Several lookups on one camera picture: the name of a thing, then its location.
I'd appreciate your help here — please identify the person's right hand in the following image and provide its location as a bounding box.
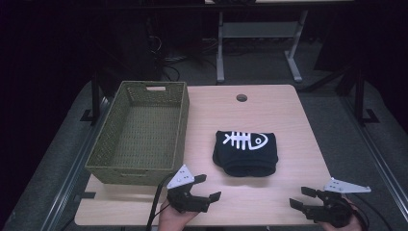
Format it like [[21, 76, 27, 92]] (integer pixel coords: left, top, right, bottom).
[[320, 195, 364, 231]]

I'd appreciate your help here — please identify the green woven basket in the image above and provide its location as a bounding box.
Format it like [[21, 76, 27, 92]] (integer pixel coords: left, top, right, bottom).
[[85, 80, 191, 187]]

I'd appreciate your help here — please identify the tangle of floor cables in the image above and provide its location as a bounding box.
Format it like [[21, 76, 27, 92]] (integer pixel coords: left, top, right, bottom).
[[145, 33, 219, 83]]

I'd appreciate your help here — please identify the black metal stand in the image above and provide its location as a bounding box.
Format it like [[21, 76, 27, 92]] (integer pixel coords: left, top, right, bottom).
[[79, 70, 104, 127], [351, 67, 381, 127]]

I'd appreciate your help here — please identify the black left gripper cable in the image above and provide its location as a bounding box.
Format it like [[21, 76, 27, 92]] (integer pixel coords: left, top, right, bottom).
[[145, 172, 177, 231]]

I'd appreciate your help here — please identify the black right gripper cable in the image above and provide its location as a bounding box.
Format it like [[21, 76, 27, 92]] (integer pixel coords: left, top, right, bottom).
[[347, 192, 394, 231]]

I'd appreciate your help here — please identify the person's left hand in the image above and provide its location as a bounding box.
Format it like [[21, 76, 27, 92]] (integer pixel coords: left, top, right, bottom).
[[158, 198, 199, 231]]

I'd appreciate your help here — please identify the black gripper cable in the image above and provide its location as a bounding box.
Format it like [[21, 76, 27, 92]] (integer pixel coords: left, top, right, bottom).
[[145, 172, 177, 231], [347, 192, 394, 231]]

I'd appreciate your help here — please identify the grey metal desk frame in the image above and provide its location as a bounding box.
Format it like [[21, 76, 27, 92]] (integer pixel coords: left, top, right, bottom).
[[216, 9, 310, 85]]

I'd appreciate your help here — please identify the black table bracket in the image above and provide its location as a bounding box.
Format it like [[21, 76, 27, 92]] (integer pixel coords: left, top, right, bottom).
[[72, 191, 97, 204]]

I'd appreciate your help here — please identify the aluminium floor rail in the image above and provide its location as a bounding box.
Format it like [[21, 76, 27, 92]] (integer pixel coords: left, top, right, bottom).
[[340, 95, 408, 223], [39, 95, 112, 231]]

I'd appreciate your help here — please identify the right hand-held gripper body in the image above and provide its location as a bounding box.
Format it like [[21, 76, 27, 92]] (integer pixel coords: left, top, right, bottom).
[[303, 176, 372, 229]]

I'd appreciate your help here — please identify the black fishbone print garment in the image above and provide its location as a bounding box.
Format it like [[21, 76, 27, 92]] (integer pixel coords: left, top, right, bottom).
[[212, 129, 279, 178]]

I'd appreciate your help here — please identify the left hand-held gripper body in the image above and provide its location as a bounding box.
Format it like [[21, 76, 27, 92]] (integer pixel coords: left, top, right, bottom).
[[166, 164, 210, 214]]

